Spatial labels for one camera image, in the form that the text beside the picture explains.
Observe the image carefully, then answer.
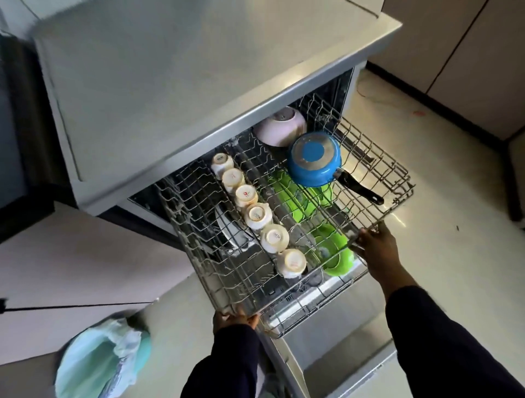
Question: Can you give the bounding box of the person's left hand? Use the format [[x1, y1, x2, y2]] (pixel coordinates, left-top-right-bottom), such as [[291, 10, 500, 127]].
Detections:
[[212, 307, 261, 335]]

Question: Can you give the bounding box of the person's right hand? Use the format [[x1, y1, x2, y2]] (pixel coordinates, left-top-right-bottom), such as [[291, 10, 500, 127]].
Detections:
[[348, 223, 406, 279]]

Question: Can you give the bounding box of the cream round plate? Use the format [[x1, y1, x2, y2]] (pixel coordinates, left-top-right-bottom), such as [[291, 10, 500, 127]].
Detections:
[[214, 204, 247, 250]]

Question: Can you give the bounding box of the blue saucepan with black handle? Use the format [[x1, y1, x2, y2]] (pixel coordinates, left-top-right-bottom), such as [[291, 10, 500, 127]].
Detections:
[[286, 131, 386, 206]]

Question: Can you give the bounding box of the pink bowl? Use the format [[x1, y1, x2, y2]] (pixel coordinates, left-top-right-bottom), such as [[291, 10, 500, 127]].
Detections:
[[253, 106, 307, 148]]

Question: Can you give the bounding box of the silver dishwasher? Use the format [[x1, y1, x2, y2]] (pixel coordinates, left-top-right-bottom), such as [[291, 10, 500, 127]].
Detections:
[[31, 0, 415, 398]]

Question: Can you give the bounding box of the person's right forearm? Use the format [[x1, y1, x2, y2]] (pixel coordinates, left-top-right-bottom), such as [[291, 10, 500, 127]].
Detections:
[[375, 262, 525, 398]]

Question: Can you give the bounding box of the person's left forearm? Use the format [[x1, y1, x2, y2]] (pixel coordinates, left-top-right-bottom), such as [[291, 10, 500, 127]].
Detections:
[[180, 324, 261, 398]]

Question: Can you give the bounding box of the person's left leg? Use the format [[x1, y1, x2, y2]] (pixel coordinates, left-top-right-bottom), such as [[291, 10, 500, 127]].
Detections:
[[260, 371, 288, 398]]

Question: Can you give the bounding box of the teal waste bin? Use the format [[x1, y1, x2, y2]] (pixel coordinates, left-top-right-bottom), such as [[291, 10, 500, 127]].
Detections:
[[54, 315, 153, 398]]

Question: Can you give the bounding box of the white base cabinet door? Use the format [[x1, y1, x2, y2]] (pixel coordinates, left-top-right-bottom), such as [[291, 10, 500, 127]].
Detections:
[[0, 303, 161, 366], [0, 201, 194, 308]]

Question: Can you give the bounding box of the orange cord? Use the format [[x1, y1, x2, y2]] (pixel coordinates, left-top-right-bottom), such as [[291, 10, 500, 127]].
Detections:
[[355, 78, 427, 118]]

